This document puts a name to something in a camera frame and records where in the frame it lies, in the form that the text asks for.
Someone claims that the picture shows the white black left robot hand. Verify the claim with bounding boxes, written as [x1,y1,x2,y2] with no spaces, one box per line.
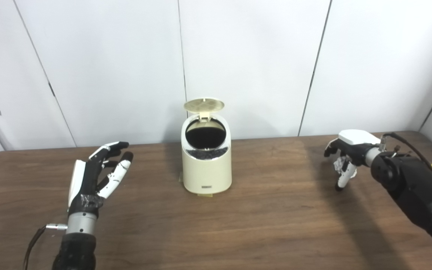
[67,141,134,217]

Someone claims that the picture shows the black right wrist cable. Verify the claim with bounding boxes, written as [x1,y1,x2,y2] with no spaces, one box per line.
[380,132,432,169]

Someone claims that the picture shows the cream-colored cylindrical bin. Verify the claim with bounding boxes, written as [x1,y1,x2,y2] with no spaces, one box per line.
[181,97,233,195]

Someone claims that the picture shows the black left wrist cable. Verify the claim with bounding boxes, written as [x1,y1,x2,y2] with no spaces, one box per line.
[23,223,68,270]

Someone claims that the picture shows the white paper ball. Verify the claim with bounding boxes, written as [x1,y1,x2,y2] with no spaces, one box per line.
[334,156,358,177]

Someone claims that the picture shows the round cream bin lid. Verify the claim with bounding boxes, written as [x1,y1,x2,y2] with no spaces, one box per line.
[183,97,225,122]

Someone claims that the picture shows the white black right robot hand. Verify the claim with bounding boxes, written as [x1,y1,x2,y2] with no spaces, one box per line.
[324,129,382,192]

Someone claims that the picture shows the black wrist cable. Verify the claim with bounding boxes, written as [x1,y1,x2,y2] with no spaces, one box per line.
[23,223,68,270]
[380,132,432,169]

